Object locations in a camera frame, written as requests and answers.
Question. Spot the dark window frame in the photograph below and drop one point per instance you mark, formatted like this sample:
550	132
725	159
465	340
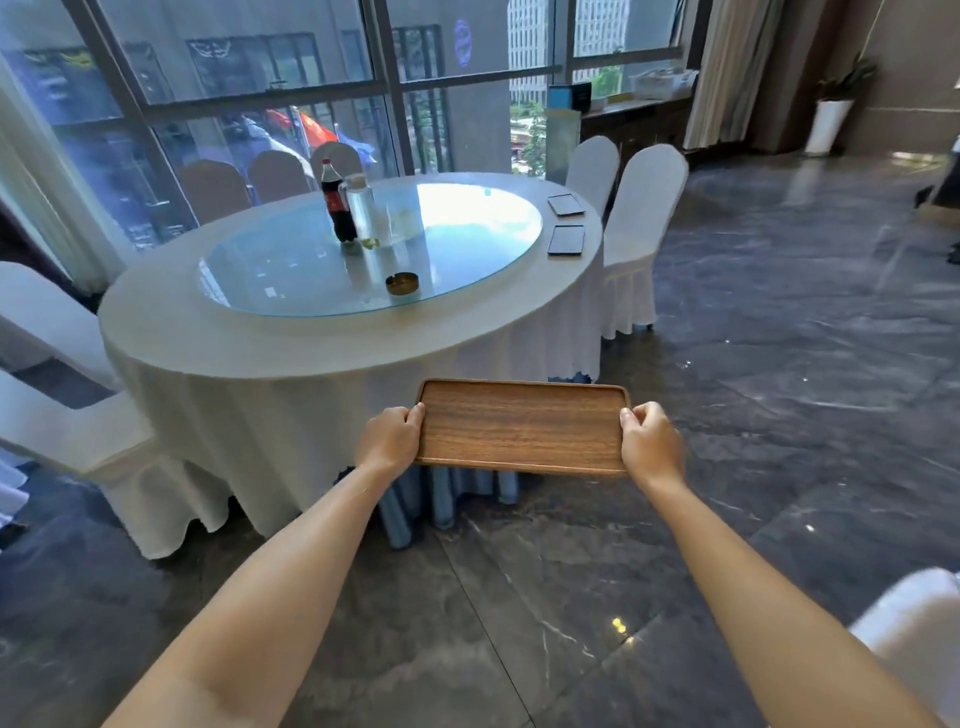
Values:
390	82

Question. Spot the person's right hand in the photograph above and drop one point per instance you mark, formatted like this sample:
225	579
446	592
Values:
651	446

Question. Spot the white box on sideboard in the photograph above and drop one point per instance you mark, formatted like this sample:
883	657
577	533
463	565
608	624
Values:
660	82

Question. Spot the person's left hand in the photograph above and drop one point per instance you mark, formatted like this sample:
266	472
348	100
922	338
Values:
386	441

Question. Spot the person's left thumb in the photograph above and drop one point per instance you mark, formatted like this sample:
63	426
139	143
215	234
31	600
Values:
415	415

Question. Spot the person's left forearm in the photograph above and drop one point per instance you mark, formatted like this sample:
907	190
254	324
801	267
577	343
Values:
262	592

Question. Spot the person's right forearm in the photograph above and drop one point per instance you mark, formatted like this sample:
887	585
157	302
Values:
757	600

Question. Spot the dark wooden sideboard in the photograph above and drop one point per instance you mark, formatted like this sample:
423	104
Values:
637	124

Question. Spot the person's right thumb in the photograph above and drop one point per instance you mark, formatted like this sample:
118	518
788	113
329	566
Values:
628	418

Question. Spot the dark cola bottle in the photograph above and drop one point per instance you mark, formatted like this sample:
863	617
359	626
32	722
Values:
338	202

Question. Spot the white covered chair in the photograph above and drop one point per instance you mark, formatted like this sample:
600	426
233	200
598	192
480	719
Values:
592	171
337	159
97	457
52	322
916	637
214	189
279	176
641	232

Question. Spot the blue and black sign card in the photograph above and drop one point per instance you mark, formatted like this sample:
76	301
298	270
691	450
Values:
570	96

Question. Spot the round table with white tablecloth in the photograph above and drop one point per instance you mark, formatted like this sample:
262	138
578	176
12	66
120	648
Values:
315	352

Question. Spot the sheer white curtain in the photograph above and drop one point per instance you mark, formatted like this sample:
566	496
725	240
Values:
52	195

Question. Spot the potted plant in white pot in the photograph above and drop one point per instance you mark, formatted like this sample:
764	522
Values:
838	105

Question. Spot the brown wooden tray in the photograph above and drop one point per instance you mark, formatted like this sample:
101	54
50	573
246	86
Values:
521	427

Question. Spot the beige curtain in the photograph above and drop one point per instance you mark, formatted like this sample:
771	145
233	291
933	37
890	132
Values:
731	71

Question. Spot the round glass turntable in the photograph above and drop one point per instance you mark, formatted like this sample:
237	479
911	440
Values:
375	251

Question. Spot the clear water pitcher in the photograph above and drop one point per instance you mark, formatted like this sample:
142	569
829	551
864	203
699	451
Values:
363	210

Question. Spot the golden ashtray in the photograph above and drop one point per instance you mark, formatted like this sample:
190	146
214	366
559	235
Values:
402	283

